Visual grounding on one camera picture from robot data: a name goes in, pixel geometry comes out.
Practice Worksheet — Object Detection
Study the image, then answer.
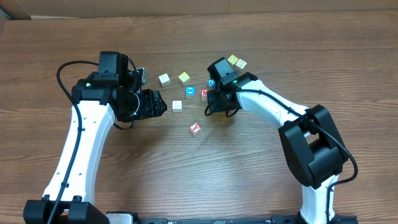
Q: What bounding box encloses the plain block far right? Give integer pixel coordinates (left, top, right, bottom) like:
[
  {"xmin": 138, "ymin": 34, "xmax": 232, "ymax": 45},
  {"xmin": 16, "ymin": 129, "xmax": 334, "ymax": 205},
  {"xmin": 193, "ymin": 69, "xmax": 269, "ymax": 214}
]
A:
[{"xmin": 234, "ymin": 58, "xmax": 247, "ymax": 73}]

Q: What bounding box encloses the yellow block centre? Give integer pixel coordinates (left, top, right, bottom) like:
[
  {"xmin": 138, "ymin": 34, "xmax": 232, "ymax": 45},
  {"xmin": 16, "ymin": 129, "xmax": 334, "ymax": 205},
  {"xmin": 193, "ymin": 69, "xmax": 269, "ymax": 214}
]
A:
[{"xmin": 178, "ymin": 72, "xmax": 190, "ymax": 86}]

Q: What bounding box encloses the yellow block far right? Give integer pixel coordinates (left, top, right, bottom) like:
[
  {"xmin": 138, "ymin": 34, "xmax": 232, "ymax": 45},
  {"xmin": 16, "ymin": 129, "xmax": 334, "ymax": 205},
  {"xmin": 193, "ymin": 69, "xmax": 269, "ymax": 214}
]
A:
[{"xmin": 227, "ymin": 54, "xmax": 239, "ymax": 68}]

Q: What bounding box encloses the blue letter D block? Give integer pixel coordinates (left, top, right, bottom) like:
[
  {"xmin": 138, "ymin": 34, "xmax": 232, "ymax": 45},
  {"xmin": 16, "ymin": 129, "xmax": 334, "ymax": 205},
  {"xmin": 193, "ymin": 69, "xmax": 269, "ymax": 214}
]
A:
[{"xmin": 208, "ymin": 79, "xmax": 216, "ymax": 89}]

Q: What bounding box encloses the plain block upper left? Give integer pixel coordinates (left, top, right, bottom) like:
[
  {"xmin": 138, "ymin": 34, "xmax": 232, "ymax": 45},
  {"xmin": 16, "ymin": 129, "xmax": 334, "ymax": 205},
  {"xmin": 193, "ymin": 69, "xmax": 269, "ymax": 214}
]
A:
[{"xmin": 159, "ymin": 73, "xmax": 171, "ymax": 86}]

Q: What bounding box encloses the red letter Y block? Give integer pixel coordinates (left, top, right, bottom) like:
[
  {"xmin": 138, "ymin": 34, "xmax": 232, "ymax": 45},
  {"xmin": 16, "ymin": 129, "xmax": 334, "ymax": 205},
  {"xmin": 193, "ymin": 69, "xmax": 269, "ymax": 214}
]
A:
[{"xmin": 189, "ymin": 122, "xmax": 202, "ymax": 136}]

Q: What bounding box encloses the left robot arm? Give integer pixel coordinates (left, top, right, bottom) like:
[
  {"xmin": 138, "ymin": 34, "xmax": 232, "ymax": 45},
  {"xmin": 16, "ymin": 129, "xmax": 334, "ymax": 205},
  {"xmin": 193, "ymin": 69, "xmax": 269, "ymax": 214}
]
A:
[{"xmin": 23, "ymin": 51, "xmax": 167, "ymax": 223}]

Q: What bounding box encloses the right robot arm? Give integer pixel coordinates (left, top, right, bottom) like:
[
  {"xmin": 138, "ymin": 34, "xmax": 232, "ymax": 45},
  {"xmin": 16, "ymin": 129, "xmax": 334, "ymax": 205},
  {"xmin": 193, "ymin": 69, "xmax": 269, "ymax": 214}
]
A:
[{"xmin": 205, "ymin": 58, "xmax": 358, "ymax": 223}]

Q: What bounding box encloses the yellow block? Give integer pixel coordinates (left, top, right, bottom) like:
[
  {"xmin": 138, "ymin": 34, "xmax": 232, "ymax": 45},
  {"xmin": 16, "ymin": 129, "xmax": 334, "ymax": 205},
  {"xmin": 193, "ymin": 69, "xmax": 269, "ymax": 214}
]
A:
[
  {"xmin": 227, "ymin": 54, "xmax": 239, "ymax": 68},
  {"xmin": 178, "ymin": 72, "xmax": 190, "ymax": 86}
]

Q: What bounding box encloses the red letter M block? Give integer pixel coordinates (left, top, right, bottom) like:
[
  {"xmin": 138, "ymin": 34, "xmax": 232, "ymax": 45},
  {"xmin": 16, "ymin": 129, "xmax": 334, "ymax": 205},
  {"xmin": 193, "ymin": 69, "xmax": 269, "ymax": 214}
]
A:
[{"xmin": 200, "ymin": 89, "xmax": 209, "ymax": 101}]

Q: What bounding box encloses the blue letter X block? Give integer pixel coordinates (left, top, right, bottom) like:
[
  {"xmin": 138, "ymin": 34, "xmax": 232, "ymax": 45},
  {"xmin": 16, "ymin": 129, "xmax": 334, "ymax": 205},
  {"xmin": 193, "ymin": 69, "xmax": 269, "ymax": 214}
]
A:
[{"xmin": 185, "ymin": 86, "xmax": 196, "ymax": 98}]

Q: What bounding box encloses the plain turtle block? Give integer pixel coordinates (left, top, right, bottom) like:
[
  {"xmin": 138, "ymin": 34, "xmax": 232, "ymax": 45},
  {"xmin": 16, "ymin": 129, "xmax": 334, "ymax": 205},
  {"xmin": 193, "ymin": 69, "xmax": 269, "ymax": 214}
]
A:
[{"xmin": 172, "ymin": 100, "xmax": 183, "ymax": 113}]

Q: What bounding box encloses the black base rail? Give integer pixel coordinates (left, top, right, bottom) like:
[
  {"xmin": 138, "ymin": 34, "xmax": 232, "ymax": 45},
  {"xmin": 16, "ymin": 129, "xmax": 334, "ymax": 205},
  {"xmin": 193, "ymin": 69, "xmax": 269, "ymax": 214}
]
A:
[{"xmin": 105, "ymin": 212, "xmax": 358, "ymax": 224}]

